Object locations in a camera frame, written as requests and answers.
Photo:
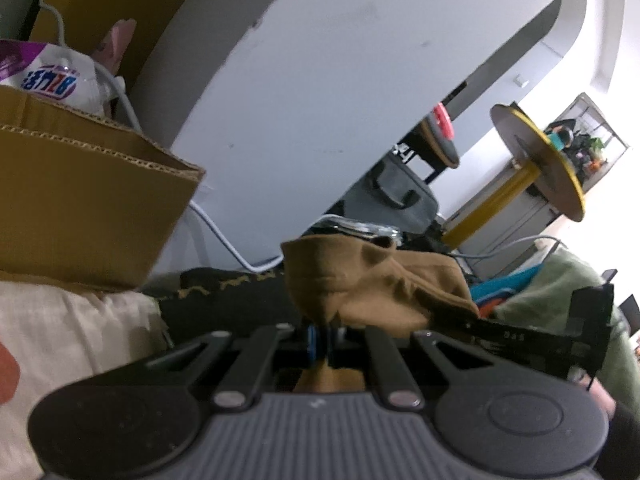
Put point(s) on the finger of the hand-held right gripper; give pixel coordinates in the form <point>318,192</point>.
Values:
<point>525,342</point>

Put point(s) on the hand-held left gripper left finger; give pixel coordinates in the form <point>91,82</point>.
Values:
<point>312,342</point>

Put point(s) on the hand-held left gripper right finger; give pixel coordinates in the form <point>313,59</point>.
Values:
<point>328,344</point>

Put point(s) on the brown printed t-shirt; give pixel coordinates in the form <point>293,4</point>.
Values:
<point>360,280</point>

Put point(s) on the person's right hand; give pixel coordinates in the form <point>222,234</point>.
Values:
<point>602,400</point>

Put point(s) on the teal cartoon print cloth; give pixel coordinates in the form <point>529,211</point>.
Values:
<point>500,285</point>

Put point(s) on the green garment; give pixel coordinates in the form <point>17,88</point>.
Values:
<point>555,275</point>

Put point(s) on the folded black garment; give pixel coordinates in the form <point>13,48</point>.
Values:
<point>225,317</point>

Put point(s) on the crinkled silver foil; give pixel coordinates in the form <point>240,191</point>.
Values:
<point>360,227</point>

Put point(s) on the leopard print cloth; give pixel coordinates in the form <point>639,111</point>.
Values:
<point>200,291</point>

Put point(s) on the grey cabinet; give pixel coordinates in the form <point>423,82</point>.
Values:
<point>520,215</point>

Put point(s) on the grey suitcase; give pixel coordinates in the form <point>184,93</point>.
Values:
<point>395,195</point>

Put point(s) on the round yellow side table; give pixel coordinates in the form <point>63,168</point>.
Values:
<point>540,160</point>

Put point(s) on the cluttered shelf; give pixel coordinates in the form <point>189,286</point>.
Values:
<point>585,135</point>

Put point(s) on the pink plastic item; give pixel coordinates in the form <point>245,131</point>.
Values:
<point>445,120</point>

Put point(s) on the bear print blanket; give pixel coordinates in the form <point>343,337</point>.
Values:
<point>60,330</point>

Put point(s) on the flattened cardboard box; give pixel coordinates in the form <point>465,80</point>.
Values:
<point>85,200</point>

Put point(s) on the pink pouch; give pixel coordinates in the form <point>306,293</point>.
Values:
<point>117,40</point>

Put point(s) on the purple white detergent bag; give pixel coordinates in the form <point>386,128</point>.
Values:
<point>50,77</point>

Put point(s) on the white wall switch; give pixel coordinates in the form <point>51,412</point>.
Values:
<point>521,81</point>

